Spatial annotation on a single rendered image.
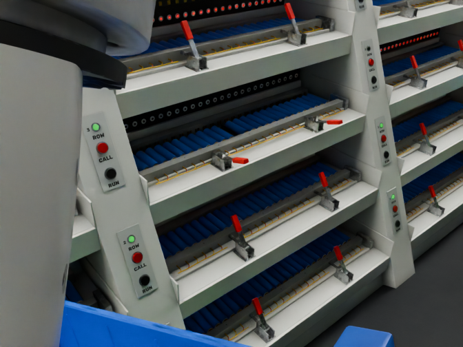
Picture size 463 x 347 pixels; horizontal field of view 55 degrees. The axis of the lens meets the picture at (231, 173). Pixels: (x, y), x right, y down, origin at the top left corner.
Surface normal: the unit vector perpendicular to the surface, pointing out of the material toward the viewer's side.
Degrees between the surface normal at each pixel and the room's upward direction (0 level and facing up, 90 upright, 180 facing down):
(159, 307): 90
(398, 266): 90
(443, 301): 0
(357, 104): 90
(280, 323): 23
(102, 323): 90
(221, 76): 113
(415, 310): 0
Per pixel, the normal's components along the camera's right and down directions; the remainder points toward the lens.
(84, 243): 0.63, 0.41
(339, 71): -0.78, 0.33
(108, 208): 0.58, 0.05
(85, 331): -0.58, 0.33
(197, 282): 0.00, -0.85
